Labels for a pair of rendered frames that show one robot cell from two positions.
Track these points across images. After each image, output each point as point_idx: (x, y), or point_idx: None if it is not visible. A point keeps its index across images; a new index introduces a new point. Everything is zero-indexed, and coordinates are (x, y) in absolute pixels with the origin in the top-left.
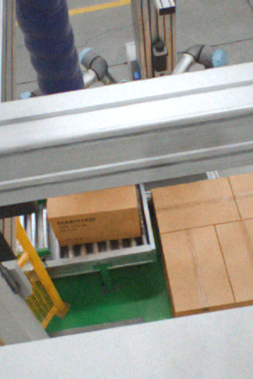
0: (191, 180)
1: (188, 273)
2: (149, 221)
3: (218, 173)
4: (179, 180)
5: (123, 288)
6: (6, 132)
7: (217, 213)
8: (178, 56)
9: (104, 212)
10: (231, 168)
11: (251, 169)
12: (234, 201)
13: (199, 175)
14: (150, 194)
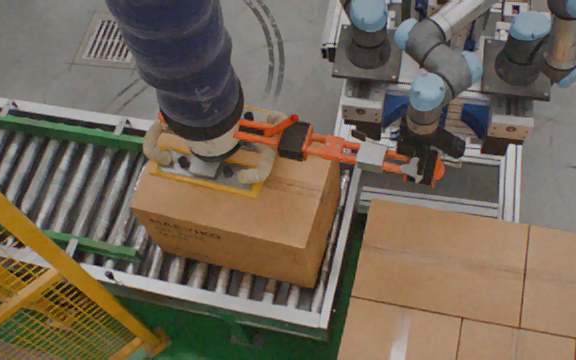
0: (465, 195)
1: None
2: (338, 266)
3: (524, 192)
4: (443, 187)
5: (269, 346)
6: None
7: (477, 296)
8: None
9: (238, 235)
10: (551, 191)
11: None
12: (522, 283)
13: (483, 189)
14: (378, 195)
